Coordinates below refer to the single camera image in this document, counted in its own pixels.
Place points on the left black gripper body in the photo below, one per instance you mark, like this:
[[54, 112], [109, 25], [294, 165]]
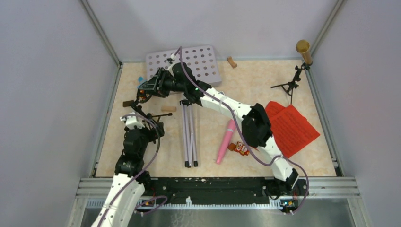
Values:
[[151, 135]]

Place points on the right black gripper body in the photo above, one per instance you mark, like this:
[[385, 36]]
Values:
[[168, 84]]

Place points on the lilac music stand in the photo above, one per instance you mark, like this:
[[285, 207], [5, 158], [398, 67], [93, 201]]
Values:
[[185, 82]]

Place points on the pink microphone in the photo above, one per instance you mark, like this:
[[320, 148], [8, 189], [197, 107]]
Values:
[[231, 127]]

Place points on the black tall microphone tripod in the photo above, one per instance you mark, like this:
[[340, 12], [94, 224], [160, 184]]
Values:
[[291, 85]]

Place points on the red sheet music page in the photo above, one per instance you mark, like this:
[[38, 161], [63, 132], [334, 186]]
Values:
[[273, 108], [292, 131]]

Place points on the gold microphone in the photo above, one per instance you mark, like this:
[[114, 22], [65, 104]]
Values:
[[303, 48]]

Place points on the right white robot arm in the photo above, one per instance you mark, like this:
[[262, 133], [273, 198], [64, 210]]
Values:
[[252, 121]]

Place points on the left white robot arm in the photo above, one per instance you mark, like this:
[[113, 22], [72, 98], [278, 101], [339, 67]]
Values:
[[130, 176]]

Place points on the blue yellow toy vehicle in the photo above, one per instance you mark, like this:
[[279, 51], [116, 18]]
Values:
[[141, 81]]

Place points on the beige wooden peg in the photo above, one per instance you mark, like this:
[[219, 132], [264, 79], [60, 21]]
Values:
[[168, 109]]

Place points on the dark brown wooden block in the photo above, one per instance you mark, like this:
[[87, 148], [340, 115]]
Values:
[[128, 103]]

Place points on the tan wooden block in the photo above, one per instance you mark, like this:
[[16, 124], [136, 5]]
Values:
[[231, 62]]

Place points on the brown wooden cylinder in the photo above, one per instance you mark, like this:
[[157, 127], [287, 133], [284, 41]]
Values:
[[231, 147]]

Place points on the red owl toy block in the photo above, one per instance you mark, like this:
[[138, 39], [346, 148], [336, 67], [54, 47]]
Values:
[[241, 149]]

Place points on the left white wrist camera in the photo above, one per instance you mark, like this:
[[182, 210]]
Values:
[[132, 121]]

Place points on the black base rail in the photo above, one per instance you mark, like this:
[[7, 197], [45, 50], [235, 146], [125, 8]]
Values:
[[223, 190]]

